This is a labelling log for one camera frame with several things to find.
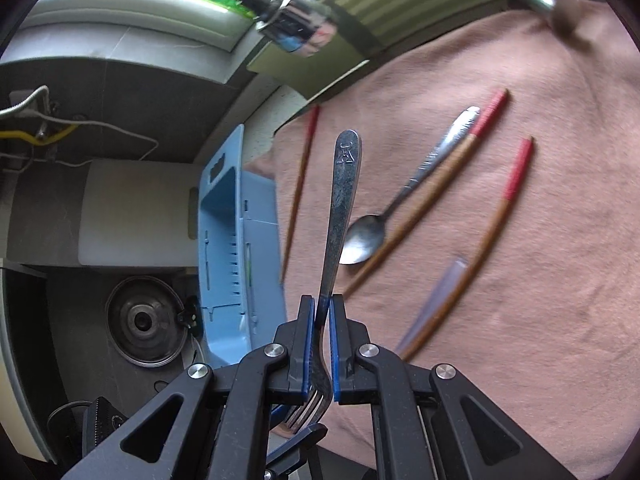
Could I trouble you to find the chrome sprayer head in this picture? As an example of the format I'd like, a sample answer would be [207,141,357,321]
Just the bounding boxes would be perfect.
[145,0,337,57]

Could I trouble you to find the wooden chopstick with red end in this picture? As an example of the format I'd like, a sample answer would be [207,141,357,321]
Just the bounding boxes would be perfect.
[397,136,535,361]
[344,89,510,298]
[280,105,321,283]

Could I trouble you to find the small metal spoon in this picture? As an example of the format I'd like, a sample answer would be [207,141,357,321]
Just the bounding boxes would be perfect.
[339,106,482,266]

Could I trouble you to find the white cutting board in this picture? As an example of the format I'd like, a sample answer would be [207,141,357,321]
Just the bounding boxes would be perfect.
[77,159,201,268]

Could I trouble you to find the white cable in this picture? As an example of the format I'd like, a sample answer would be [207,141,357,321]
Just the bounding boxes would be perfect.
[0,85,160,166]

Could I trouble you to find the sink drain strainer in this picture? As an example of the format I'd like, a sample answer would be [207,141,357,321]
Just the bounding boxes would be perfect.
[105,275,188,367]

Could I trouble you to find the pink towel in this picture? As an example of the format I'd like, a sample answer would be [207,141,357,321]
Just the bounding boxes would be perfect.
[247,0,640,480]

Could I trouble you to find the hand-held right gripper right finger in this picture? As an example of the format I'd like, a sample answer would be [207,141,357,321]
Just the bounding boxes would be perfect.
[327,294,581,480]

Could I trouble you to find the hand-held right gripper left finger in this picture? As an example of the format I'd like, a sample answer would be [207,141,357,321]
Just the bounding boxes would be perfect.
[62,295,317,480]

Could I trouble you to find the blue plastic utensil tray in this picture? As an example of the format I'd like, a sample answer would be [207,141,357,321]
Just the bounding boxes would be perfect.
[197,124,291,368]

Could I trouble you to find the pale green ribbed drain board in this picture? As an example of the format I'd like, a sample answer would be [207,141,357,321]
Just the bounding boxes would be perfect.
[247,0,516,103]

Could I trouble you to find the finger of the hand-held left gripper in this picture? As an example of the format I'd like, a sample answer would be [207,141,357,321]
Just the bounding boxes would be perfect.
[265,422,329,480]

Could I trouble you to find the metal fork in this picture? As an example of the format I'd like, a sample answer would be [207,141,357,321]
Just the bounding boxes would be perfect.
[282,129,362,435]

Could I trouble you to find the clear plastic spoon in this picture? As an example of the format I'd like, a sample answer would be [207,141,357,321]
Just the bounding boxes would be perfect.
[395,257,470,353]

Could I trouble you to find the yellow cable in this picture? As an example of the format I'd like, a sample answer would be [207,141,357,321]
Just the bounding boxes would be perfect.
[0,124,81,147]

